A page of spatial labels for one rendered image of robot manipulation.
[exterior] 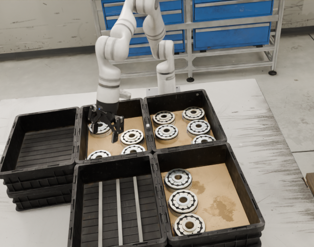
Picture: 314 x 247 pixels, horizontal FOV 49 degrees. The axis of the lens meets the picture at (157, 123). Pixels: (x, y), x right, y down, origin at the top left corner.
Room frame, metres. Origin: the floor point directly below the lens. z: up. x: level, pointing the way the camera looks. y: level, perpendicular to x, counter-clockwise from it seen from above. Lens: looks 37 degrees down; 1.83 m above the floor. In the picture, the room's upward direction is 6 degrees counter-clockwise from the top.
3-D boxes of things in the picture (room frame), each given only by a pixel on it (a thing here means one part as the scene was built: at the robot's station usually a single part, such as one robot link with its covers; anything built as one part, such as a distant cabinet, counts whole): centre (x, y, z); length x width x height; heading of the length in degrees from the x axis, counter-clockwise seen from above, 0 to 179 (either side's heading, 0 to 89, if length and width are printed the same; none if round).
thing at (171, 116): (1.31, -0.04, 0.86); 0.10 x 0.10 x 0.01
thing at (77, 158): (1.19, 0.19, 0.92); 0.40 x 0.30 x 0.02; 3
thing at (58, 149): (1.17, 0.49, 0.87); 0.40 x 0.30 x 0.11; 3
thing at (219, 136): (1.21, -0.11, 0.87); 0.40 x 0.30 x 0.11; 3
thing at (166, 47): (1.57, -0.07, 1.04); 0.09 x 0.09 x 0.17; 77
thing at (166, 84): (1.56, -0.07, 0.88); 0.09 x 0.09 x 0.17; 1
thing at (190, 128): (1.21, -0.18, 0.86); 0.10 x 0.10 x 0.01
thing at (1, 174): (1.17, 0.49, 0.92); 0.40 x 0.30 x 0.02; 3
